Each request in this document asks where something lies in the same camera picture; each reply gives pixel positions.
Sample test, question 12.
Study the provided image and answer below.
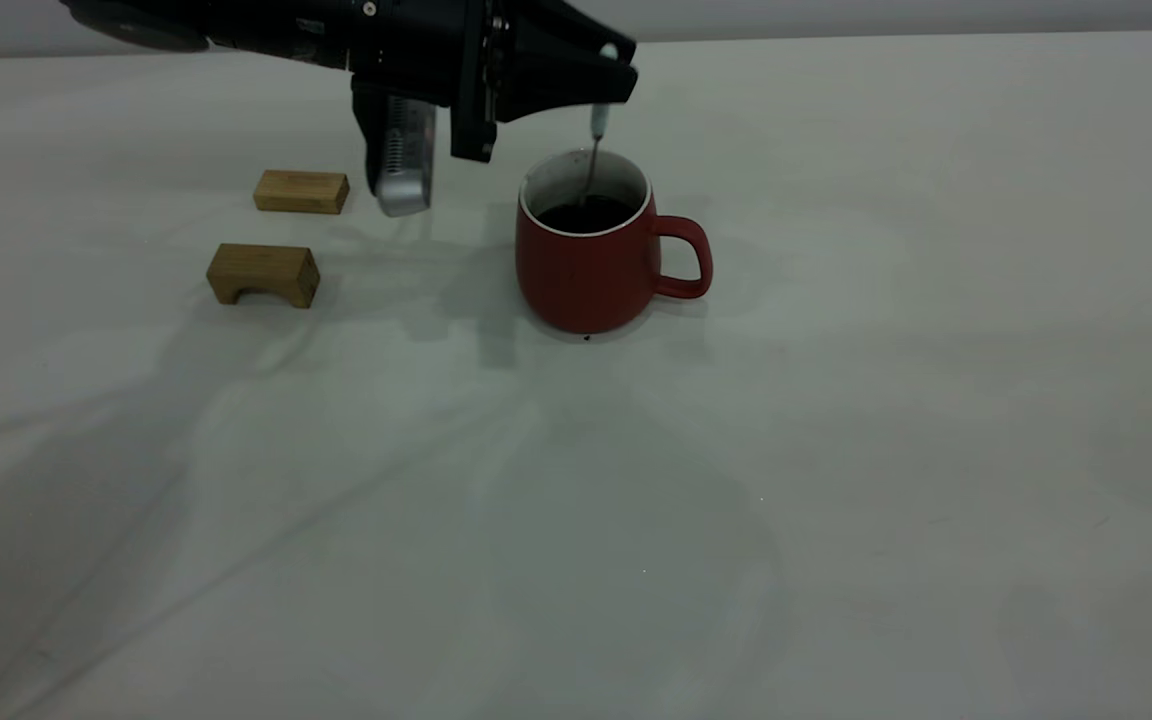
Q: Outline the arch-shaped wooden block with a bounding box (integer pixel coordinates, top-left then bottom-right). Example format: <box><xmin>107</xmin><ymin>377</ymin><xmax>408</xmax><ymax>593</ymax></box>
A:
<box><xmin>206</xmin><ymin>243</ymin><xmax>322</xmax><ymax>310</ymax></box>

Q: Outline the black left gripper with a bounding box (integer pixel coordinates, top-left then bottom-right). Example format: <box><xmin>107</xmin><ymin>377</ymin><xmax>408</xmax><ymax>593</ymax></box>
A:
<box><xmin>350</xmin><ymin>0</ymin><xmax>640</xmax><ymax>164</ymax></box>

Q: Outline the red ceramic mug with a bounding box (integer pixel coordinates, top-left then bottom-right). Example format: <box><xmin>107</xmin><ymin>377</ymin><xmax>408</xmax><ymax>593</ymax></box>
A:
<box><xmin>516</xmin><ymin>148</ymin><xmax>714</xmax><ymax>336</ymax></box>

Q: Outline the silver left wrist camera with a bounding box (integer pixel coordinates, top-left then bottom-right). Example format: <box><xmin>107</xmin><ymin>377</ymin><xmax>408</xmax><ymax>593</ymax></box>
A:
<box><xmin>366</xmin><ymin>95</ymin><xmax>436</xmax><ymax>218</ymax></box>

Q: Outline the dark coffee liquid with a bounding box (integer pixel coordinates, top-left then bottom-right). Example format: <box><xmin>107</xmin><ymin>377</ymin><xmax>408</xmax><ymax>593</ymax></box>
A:
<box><xmin>537</xmin><ymin>198</ymin><xmax>638</xmax><ymax>235</ymax></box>

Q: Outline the spoon with pale blue handle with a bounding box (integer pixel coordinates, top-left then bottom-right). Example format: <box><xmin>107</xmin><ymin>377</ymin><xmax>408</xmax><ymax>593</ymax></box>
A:
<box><xmin>576</xmin><ymin>42</ymin><xmax>621</xmax><ymax>207</ymax></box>

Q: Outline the flat rectangular wooden block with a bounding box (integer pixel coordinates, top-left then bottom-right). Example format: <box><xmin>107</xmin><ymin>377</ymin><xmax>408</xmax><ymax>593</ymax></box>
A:
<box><xmin>254</xmin><ymin>170</ymin><xmax>351</xmax><ymax>216</ymax></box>

